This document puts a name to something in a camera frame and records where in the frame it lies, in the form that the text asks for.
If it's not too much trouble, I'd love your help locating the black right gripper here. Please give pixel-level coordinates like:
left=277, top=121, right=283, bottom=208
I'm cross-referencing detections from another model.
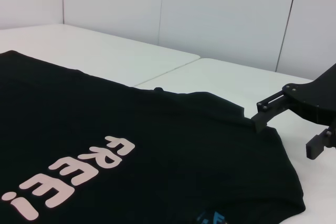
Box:
left=250, top=62, right=336, bottom=160

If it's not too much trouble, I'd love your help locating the black t-shirt with FREE print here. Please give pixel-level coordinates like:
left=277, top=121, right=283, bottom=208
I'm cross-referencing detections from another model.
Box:
left=0, top=50, right=306, bottom=224

